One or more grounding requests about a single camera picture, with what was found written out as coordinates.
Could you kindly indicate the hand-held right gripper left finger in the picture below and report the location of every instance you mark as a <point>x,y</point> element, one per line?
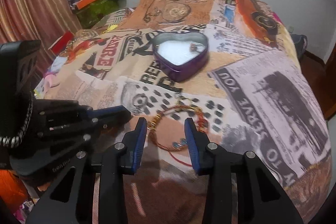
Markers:
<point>140,141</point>

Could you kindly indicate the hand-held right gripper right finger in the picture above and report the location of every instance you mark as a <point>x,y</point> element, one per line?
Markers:
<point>190,141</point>

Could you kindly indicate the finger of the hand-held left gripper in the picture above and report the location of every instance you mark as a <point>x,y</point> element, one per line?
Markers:
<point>115,111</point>
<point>65,144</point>

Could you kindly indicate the purple heart-shaped tin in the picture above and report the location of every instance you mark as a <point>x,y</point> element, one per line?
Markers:
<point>181,70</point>

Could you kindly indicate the gold hoop earring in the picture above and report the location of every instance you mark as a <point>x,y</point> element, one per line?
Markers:
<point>181,101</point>

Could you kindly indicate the red box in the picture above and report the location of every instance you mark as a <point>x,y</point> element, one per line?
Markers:
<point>61,41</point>

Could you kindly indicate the orange cloth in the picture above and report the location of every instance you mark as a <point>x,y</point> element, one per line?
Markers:
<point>11,190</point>

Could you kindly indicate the printed blanket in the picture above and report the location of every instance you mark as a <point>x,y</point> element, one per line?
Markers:
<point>249,82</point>

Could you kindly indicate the small charm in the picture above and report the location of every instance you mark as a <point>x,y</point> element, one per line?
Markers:
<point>193,47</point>

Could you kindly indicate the orange box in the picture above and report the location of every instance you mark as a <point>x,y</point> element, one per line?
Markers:
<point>86,1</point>

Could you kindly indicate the green bag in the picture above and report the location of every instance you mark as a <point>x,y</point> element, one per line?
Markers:
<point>97,12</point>

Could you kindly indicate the wooden furniture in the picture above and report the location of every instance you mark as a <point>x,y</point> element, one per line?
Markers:
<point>319,82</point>

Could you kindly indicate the dark bag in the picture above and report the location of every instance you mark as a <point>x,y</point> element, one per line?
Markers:
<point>299,44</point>

